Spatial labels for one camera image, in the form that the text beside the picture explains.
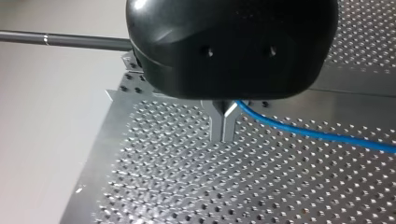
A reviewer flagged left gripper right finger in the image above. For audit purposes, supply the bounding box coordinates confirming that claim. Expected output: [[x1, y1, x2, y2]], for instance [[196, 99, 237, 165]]
[[222, 99, 250, 144]]

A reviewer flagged blue cable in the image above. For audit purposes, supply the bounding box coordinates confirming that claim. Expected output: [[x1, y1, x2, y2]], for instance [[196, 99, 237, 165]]
[[234, 99, 396, 155]]

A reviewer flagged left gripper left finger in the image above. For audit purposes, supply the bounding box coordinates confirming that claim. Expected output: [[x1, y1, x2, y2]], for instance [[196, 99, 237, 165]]
[[200, 99, 224, 143]]

